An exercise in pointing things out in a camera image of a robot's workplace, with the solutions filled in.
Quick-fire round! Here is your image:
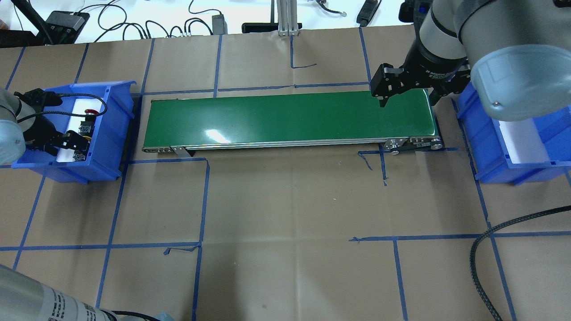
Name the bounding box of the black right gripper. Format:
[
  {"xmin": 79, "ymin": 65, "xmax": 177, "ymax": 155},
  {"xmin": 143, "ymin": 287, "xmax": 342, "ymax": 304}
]
[{"xmin": 370, "ymin": 40, "xmax": 470, "ymax": 108}]

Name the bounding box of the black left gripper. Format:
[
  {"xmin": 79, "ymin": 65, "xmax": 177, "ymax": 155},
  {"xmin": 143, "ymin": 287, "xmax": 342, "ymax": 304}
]
[{"xmin": 21, "ymin": 115, "xmax": 87, "ymax": 156}]

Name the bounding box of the red push button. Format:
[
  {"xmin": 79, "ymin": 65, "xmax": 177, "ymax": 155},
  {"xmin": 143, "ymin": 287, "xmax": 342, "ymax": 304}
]
[{"xmin": 78, "ymin": 108, "xmax": 99, "ymax": 137}]

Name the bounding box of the yellow push button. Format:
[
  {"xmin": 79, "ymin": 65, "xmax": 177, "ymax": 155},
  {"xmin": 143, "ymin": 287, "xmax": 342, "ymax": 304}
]
[{"xmin": 73, "ymin": 136, "xmax": 92, "ymax": 162}]

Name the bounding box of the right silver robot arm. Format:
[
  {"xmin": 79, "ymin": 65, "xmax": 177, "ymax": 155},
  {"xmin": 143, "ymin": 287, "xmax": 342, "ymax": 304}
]
[{"xmin": 370, "ymin": 0, "xmax": 571, "ymax": 122}]

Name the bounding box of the green conveyor belt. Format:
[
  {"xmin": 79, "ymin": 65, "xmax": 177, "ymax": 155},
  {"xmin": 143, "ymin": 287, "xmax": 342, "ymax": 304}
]
[{"xmin": 141, "ymin": 89, "xmax": 444, "ymax": 154}]

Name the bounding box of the blue bin left side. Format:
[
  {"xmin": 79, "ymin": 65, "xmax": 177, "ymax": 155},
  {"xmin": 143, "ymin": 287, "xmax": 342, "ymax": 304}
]
[{"xmin": 11, "ymin": 80, "xmax": 136, "ymax": 184}]

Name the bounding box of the blue bin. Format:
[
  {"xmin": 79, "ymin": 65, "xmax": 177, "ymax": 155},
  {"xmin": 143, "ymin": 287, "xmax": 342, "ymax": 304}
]
[
  {"xmin": 457, "ymin": 83, "xmax": 571, "ymax": 185},
  {"xmin": 11, "ymin": 80, "xmax": 136, "ymax": 184}
]

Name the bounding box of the blue bin right side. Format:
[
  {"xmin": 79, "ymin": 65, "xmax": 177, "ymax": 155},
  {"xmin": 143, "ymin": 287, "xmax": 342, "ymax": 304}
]
[{"xmin": 457, "ymin": 83, "xmax": 571, "ymax": 185}]

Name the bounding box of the white foam pad right bin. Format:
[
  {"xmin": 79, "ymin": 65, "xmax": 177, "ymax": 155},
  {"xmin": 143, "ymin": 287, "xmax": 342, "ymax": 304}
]
[{"xmin": 498, "ymin": 119, "xmax": 550, "ymax": 164}]

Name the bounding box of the black power adapter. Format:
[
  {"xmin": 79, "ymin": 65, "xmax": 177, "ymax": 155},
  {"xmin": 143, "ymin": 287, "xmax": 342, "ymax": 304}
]
[{"xmin": 211, "ymin": 13, "xmax": 228, "ymax": 35}]

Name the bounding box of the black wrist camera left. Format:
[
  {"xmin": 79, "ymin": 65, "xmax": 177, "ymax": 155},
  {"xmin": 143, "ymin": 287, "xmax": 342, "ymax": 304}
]
[{"xmin": 14, "ymin": 89, "xmax": 63, "ymax": 108}]

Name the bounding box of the aluminium frame post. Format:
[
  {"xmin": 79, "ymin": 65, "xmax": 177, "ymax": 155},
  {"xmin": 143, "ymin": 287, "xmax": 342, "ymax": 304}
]
[{"xmin": 276, "ymin": 0, "xmax": 300, "ymax": 37}]

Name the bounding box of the black braided cable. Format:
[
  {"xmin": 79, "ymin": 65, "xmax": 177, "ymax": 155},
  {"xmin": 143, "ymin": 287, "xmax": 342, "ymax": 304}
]
[{"xmin": 469, "ymin": 206, "xmax": 571, "ymax": 321}]

